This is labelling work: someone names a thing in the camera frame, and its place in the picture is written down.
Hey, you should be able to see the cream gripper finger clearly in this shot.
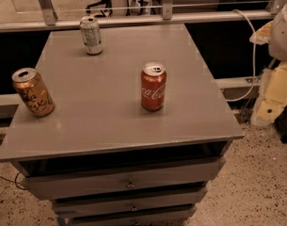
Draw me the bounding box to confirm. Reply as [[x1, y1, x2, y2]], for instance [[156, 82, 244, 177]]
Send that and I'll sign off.
[[249, 22, 273, 45], [250, 62, 287, 127]]

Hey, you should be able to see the white 7up can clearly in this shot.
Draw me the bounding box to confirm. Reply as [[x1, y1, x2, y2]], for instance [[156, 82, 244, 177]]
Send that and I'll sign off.
[[80, 16, 103, 56]]

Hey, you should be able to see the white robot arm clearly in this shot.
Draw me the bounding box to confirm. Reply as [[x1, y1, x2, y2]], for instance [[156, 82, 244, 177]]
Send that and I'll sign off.
[[249, 3, 287, 126]]

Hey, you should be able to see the red Coca-Cola can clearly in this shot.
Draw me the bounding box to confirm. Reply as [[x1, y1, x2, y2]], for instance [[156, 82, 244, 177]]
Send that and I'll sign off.
[[141, 61, 167, 111]]

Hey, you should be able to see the orange LaCroix can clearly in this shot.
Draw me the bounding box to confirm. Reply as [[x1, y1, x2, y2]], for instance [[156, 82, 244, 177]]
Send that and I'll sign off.
[[11, 68, 55, 117]]

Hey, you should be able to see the middle grey drawer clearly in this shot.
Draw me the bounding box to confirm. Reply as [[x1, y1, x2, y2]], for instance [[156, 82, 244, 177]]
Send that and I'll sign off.
[[52, 185, 207, 218]]

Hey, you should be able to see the grey drawer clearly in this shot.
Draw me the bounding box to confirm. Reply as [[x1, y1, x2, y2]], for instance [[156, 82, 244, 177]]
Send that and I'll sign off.
[[52, 185, 207, 218], [23, 156, 226, 200], [57, 204, 196, 226]]

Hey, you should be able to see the bottom grey drawer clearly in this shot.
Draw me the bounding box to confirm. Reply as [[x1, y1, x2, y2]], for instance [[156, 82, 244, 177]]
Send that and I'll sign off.
[[57, 204, 196, 226]]

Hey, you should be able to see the grey drawer cabinet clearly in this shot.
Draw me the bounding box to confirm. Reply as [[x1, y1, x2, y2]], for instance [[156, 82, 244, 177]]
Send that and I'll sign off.
[[0, 24, 246, 226]]

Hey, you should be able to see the top grey drawer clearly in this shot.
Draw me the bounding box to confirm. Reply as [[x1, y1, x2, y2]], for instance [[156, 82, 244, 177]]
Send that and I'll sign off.
[[23, 156, 226, 200]]

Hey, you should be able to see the white cable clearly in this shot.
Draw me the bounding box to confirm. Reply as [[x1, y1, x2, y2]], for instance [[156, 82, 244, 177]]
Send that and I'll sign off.
[[226, 8, 258, 103]]

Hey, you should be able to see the metal window rail frame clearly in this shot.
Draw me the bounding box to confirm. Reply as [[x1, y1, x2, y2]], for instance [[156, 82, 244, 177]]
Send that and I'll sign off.
[[0, 0, 287, 32]]

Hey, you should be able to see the black floor cable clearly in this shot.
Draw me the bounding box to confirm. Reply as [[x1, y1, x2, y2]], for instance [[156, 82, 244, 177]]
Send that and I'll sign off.
[[0, 171, 27, 191]]

